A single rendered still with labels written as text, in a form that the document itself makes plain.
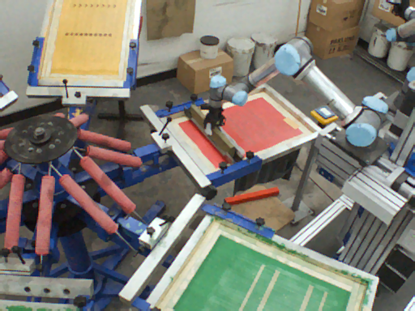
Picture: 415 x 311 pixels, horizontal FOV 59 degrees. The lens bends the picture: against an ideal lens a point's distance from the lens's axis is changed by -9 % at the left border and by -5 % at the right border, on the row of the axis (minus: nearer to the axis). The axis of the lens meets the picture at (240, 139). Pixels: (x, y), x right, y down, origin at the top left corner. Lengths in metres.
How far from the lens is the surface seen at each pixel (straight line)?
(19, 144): 1.70
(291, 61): 1.58
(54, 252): 1.68
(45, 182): 1.60
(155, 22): 3.95
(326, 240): 2.78
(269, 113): 2.41
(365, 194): 1.77
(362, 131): 1.61
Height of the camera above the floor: 2.37
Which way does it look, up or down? 40 degrees down
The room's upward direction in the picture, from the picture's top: 9 degrees clockwise
